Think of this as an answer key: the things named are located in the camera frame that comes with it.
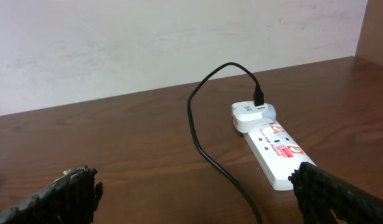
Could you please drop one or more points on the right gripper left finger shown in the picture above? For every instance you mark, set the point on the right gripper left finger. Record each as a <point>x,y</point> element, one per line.
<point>71,199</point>

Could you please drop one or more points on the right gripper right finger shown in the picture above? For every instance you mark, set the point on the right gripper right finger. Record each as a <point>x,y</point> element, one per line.
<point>325,198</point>

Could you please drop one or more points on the white power strip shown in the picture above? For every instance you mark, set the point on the white power strip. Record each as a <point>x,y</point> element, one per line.
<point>277,153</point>

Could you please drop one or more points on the white USB wall charger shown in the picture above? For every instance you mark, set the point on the white USB wall charger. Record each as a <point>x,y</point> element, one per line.
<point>249,118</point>

